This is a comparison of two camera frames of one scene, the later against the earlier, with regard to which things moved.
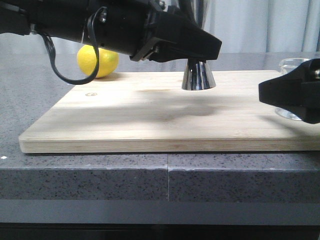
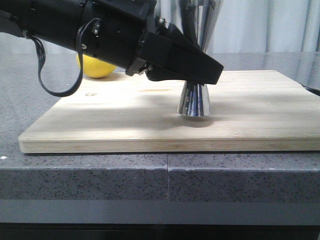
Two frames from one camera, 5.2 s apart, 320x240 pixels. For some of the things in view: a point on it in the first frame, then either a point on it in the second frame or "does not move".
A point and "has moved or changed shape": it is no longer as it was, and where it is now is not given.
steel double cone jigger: [198, 75] has moved or changed shape
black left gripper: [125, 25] -> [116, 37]
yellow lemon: [86, 59] does not move
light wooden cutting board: [154, 112] does not move
